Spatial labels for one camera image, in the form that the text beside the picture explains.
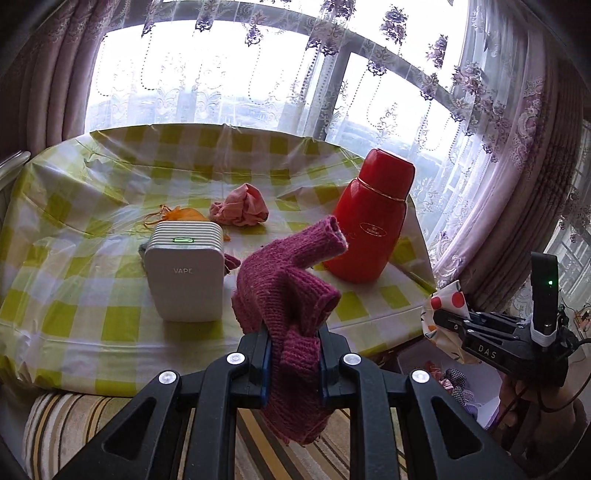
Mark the grey fuzzy sock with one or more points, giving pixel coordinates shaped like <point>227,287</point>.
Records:
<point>142,251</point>

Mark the magenta knitted glove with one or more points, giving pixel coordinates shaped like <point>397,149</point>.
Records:
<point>231,264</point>
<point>277,286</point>

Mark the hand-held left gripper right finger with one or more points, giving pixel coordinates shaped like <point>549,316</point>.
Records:
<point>322,374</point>

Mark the mauve drape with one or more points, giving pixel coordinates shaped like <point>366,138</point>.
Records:
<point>46,69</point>
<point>531,161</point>

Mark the yellow white checked tablecloth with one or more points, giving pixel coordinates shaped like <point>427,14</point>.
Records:
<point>92,277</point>

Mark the red thermos bottle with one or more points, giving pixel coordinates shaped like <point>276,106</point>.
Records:
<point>369,230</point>

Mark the white floral lace curtain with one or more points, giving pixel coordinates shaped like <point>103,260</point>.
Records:
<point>207,69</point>

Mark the white storage box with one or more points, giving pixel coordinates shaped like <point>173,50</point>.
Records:
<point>415,360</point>

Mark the striped seat cushion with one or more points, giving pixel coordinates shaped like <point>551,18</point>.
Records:
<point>69,424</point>

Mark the black white gingham scrunchie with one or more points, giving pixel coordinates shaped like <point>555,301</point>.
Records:
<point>457,390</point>

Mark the grey window frame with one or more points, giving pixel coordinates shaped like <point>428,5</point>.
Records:
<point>337,78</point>

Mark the person's right forearm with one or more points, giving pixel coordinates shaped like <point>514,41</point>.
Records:
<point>570,415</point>

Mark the orange mesh pouch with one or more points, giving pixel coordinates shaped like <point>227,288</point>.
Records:
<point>184,215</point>

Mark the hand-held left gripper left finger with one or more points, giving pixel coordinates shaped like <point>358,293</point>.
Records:
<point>264,364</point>

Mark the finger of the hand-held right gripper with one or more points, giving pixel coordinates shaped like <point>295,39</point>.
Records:
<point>494,324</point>
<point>455,331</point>

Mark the red polka dot cloth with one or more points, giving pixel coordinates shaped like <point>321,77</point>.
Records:
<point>438,302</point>

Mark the person's right hand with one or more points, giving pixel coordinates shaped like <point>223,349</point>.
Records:
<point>510,401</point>

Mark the pink crumpled cloth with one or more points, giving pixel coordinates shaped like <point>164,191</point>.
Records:
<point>240,205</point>

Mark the white ribbed electric device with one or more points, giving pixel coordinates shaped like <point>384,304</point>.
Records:
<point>184,286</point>

